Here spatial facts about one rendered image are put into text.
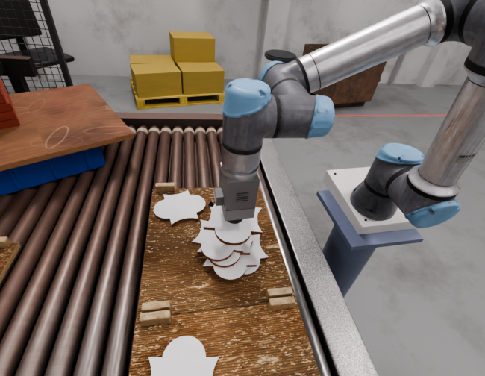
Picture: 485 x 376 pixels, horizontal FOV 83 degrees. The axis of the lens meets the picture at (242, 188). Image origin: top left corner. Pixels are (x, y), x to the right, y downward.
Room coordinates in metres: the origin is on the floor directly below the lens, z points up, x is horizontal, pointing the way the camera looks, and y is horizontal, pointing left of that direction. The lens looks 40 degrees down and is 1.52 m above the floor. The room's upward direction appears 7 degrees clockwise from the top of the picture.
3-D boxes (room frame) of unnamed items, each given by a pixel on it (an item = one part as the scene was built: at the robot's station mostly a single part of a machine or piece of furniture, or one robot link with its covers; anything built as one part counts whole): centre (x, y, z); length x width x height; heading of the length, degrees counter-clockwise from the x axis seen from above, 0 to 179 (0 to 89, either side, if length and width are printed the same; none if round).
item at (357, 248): (0.73, -0.45, 0.44); 0.38 x 0.38 x 0.87; 16
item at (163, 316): (0.25, 0.14, 0.95); 0.06 x 0.02 x 0.03; 104
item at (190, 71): (3.65, 1.04, 0.35); 1.25 x 0.95 x 0.70; 106
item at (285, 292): (0.33, -0.11, 0.95); 0.06 x 0.02 x 0.03; 104
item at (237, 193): (0.44, 0.02, 1.16); 0.10 x 0.09 x 0.16; 108
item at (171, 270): (0.49, 0.06, 0.93); 0.41 x 0.35 x 0.02; 14
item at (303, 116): (0.49, -0.08, 1.31); 0.11 x 0.11 x 0.08; 15
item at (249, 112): (0.44, 0.01, 1.32); 0.09 x 0.08 x 0.11; 105
